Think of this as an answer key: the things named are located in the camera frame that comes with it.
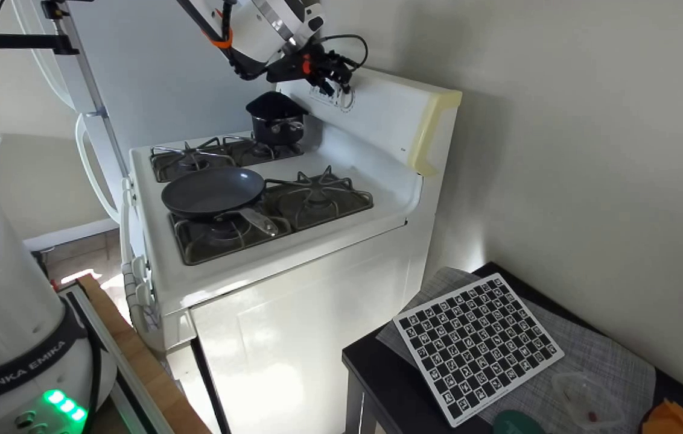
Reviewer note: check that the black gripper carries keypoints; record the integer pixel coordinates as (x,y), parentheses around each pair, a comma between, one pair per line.
(322,69)

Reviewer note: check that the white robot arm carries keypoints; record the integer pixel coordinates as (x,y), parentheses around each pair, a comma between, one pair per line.
(275,39)

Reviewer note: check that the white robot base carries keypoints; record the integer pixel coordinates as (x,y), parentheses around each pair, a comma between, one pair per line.
(50,369)

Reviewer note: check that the black pot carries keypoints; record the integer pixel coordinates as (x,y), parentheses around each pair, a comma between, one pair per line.
(275,120)

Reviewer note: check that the front right burner grate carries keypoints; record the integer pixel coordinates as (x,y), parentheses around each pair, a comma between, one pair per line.
(312,201)

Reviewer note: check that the burner grate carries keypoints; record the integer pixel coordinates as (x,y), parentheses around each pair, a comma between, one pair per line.
(215,152)
(312,201)
(211,238)

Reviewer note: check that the grey-blue frying pan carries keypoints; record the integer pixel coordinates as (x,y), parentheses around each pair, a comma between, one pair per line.
(227,192)

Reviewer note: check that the rear burner grate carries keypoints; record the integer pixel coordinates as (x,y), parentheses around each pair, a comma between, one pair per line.
(215,152)

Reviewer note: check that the front left burner grate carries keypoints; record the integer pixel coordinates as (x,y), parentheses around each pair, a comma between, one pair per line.
(211,238)

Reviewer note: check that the checkered calibration board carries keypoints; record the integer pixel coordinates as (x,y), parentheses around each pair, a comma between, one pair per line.
(474,346)

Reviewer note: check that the black side table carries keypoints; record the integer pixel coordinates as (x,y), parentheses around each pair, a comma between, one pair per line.
(387,392)

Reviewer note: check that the wooden board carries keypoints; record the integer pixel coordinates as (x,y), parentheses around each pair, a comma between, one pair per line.
(149,378)

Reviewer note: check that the teal object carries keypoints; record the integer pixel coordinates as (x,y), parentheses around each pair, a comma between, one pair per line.
(514,422)

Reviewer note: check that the grey woven cloth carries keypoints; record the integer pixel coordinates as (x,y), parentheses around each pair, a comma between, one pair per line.
(595,389)

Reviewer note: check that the orange object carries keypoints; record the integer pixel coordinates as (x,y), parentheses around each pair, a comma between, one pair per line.
(666,419)

